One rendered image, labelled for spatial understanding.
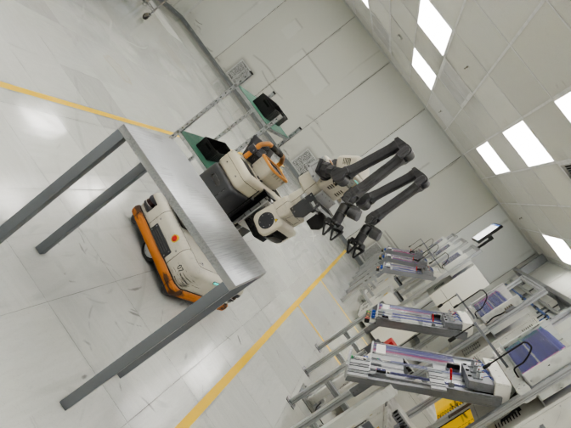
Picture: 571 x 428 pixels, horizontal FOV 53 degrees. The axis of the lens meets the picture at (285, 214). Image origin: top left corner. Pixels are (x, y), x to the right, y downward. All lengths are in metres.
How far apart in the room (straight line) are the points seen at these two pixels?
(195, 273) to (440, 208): 9.09
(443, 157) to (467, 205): 1.07
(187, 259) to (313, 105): 9.14
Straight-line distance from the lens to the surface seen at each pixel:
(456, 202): 12.02
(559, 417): 3.45
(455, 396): 3.33
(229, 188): 3.38
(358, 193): 3.07
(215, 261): 1.98
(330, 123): 12.12
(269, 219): 3.37
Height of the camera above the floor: 1.40
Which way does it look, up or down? 10 degrees down
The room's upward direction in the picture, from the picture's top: 53 degrees clockwise
